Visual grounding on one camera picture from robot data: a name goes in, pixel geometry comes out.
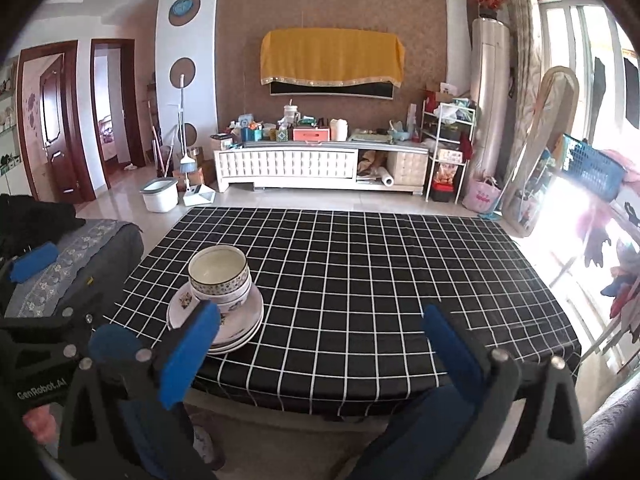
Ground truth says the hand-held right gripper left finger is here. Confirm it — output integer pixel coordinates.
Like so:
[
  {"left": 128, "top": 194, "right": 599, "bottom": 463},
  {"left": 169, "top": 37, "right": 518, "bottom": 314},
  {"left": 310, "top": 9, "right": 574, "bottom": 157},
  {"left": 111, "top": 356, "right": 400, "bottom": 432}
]
[{"left": 57, "top": 301, "right": 223, "bottom": 480}]

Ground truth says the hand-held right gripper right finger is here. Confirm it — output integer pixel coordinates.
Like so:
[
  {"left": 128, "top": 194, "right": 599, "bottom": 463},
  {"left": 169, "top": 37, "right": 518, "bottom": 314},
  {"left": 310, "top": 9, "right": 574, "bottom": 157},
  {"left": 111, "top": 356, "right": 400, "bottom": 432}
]
[{"left": 350, "top": 304, "right": 588, "bottom": 480}]

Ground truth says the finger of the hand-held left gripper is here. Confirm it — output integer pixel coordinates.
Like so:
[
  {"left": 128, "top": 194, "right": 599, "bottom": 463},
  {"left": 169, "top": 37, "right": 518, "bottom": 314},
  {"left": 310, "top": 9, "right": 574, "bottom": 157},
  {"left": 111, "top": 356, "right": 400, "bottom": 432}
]
[
  {"left": 0, "top": 309, "right": 147, "bottom": 362},
  {"left": 0, "top": 241, "right": 58, "bottom": 286}
]

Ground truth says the white plate with pink petals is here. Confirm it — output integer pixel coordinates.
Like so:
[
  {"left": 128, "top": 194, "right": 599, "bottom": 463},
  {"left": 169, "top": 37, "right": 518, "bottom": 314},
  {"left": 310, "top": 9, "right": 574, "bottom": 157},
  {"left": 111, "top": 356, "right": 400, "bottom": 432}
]
[{"left": 167, "top": 287, "right": 264, "bottom": 345}]

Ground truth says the white bowl with blue pattern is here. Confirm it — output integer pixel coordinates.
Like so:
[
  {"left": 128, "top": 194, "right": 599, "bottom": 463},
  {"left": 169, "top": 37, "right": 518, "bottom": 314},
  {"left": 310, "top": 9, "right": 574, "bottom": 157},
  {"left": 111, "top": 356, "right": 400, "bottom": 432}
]
[{"left": 199, "top": 285, "right": 252, "bottom": 316}]

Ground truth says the cream bowl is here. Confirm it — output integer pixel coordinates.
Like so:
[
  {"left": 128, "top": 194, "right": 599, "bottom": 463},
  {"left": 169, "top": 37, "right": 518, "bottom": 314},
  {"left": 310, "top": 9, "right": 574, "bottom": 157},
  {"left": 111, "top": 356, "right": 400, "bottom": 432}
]
[{"left": 192, "top": 272, "right": 251, "bottom": 306}]

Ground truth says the small patterned bowl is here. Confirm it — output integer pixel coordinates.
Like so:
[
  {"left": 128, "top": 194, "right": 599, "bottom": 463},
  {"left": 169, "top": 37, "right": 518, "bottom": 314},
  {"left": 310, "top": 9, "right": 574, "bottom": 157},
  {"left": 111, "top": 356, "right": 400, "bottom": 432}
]
[{"left": 188, "top": 245, "right": 250, "bottom": 295}]

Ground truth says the person's left hand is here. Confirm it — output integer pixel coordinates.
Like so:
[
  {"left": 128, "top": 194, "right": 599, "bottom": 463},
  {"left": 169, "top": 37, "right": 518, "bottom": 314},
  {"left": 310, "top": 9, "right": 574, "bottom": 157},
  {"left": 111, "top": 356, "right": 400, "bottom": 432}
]
[{"left": 21, "top": 404, "right": 60, "bottom": 433}]

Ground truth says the black cloth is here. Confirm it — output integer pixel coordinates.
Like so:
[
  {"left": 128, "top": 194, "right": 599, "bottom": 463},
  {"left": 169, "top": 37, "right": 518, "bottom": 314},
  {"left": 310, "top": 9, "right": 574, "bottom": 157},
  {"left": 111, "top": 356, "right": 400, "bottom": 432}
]
[{"left": 0, "top": 194, "right": 86, "bottom": 252}]

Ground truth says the grey embroidered chair cover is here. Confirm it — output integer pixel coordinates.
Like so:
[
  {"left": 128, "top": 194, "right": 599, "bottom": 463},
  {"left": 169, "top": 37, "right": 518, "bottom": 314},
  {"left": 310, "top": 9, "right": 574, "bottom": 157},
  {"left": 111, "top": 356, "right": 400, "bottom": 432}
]
[{"left": 2, "top": 219, "right": 145, "bottom": 318}]

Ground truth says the black checked tablecloth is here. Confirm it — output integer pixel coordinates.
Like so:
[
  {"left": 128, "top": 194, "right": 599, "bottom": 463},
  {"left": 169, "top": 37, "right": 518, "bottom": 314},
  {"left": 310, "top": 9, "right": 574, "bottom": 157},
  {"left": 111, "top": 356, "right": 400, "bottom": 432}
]
[{"left": 107, "top": 206, "right": 583, "bottom": 417}]

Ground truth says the dark wooden door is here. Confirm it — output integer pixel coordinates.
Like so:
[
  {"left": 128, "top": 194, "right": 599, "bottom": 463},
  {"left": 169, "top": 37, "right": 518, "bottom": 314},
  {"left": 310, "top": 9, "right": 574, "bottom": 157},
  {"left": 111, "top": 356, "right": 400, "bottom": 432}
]
[{"left": 17, "top": 40, "right": 96, "bottom": 206}]

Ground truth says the white mop bucket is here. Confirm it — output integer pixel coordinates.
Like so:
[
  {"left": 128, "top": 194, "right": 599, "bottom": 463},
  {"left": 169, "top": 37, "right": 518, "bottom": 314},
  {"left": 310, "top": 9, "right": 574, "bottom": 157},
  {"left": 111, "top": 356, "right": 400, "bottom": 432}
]
[{"left": 140, "top": 177, "right": 179, "bottom": 213}]

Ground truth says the pink bag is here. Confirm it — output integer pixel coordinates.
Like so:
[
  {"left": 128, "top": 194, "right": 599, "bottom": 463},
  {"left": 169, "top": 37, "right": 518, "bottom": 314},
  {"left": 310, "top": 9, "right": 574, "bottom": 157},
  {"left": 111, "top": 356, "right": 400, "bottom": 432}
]
[{"left": 462, "top": 176, "right": 502, "bottom": 213}]

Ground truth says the white dustpan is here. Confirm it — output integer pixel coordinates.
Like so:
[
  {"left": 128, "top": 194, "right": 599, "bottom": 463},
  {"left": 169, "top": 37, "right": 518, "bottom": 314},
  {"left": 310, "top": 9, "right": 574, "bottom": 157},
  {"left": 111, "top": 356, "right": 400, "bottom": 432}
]
[{"left": 182, "top": 184, "right": 217, "bottom": 207}]

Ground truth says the white broom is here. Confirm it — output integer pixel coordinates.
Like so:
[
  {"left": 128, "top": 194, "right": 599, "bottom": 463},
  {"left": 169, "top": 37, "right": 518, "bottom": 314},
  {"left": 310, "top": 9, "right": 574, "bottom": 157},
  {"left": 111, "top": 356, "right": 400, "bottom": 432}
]
[{"left": 175, "top": 74, "right": 199, "bottom": 176}]

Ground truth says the white metal storage rack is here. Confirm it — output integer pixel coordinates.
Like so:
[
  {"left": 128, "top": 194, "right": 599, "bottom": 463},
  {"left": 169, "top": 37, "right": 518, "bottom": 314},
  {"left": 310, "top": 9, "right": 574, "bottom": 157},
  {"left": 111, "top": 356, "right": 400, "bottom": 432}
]
[{"left": 421, "top": 91, "right": 476, "bottom": 203}]

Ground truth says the white tufted TV cabinet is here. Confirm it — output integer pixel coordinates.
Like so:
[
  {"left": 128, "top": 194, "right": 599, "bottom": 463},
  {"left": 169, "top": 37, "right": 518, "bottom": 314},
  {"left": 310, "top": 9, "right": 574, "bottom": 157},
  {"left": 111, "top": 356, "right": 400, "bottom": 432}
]
[{"left": 214, "top": 141, "right": 431, "bottom": 196}]

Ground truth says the blue plastic basket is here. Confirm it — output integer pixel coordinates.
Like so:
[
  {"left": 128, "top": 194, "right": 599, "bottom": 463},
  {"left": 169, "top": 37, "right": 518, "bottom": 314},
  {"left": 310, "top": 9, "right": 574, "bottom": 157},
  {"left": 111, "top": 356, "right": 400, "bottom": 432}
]
[{"left": 560, "top": 134, "right": 628, "bottom": 202}]

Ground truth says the leaning ironing board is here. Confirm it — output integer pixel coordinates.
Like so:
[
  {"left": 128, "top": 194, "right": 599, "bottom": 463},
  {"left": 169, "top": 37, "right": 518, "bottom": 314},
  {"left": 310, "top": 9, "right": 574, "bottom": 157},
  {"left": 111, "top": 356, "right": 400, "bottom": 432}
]
[{"left": 500, "top": 66, "right": 580, "bottom": 238}]

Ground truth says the standing air conditioner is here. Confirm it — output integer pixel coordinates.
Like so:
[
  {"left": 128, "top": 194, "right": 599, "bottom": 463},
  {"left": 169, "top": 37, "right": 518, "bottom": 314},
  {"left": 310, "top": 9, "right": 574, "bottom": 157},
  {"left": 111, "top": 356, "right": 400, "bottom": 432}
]
[{"left": 470, "top": 17, "right": 512, "bottom": 196}]

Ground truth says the patterned curtain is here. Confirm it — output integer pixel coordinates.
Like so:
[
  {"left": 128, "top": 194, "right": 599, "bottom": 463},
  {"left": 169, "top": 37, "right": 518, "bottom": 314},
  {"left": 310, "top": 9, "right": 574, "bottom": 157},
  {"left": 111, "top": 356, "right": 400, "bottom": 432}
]
[{"left": 502, "top": 0, "right": 543, "bottom": 161}]

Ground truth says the yellow cloth cover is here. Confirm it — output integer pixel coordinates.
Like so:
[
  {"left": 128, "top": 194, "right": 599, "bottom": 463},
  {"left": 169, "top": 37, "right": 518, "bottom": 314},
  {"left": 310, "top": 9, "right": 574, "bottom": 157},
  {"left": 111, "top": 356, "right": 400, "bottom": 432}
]
[{"left": 260, "top": 28, "right": 406, "bottom": 87}]

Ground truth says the vase of orange flowers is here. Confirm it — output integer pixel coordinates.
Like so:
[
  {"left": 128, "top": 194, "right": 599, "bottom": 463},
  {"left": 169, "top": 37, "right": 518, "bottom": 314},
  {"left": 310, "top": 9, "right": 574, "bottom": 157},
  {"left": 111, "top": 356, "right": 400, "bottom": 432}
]
[{"left": 472, "top": 0, "right": 504, "bottom": 20}]

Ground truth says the black wall television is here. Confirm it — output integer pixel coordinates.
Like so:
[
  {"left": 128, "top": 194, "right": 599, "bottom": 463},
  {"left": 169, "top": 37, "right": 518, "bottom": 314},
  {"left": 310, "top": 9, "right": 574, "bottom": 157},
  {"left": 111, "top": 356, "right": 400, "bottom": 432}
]
[{"left": 270, "top": 80, "right": 394, "bottom": 100}]

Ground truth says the round blue wall clock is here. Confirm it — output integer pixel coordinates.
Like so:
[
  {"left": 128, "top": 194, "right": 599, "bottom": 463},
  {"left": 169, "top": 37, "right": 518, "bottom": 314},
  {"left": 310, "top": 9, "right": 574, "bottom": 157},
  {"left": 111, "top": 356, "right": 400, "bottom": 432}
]
[{"left": 168, "top": 0, "right": 201, "bottom": 27}]

